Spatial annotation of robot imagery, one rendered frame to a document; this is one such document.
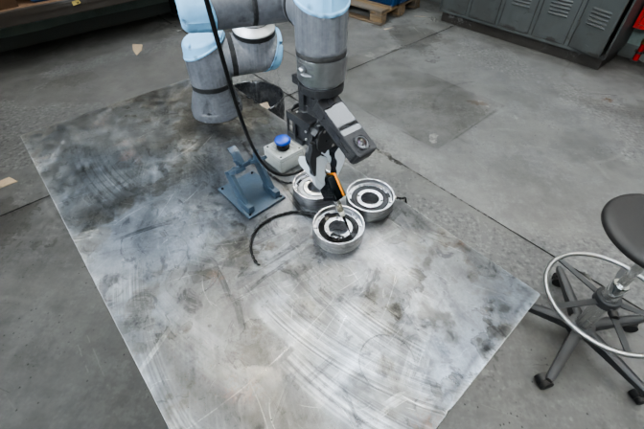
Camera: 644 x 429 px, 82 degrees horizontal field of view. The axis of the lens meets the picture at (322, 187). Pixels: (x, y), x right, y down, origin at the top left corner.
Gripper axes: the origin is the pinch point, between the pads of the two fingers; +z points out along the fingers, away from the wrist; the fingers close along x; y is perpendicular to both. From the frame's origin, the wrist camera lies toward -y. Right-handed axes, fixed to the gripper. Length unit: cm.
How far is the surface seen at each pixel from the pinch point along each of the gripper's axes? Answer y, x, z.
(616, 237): -45, -66, 32
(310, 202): 5.9, -0.2, 10.3
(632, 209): -44, -81, 31
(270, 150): 24.7, -4.0, 8.8
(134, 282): 14.5, 35.9, 13.1
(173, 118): 62, 4, 14
